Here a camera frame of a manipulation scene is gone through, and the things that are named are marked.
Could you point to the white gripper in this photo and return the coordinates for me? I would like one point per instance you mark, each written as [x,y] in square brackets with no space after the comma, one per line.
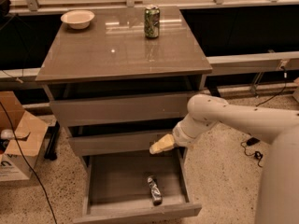
[179,135]

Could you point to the silver redbull can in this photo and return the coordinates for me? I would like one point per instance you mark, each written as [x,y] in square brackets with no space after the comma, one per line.
[156,195]

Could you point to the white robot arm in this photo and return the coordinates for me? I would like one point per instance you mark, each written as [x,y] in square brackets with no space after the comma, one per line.
[278,198]

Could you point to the grey top drawer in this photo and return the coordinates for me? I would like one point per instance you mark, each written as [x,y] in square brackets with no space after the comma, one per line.
[121,109]

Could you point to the grey middle drawer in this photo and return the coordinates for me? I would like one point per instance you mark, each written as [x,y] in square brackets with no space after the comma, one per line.
[115,143]

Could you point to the grey open bottom drawer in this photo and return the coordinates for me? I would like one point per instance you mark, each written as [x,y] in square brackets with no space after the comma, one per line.
[118,192]

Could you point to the grey drawer cabinet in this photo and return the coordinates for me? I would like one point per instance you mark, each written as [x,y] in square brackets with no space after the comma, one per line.
[114,90]

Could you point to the green soda can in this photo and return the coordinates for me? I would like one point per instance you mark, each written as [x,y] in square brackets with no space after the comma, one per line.
[152,21]

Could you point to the black table leg left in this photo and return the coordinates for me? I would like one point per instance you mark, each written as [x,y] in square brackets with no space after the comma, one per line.
[50,152]

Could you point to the brown cardboard box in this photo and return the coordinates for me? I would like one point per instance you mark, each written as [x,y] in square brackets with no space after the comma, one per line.
[22,136]

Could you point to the white paper bowl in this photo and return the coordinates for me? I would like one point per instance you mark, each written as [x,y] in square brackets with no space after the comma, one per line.
[78,19]

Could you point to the black power adapter with cable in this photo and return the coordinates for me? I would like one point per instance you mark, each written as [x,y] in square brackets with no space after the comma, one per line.
[253,141]

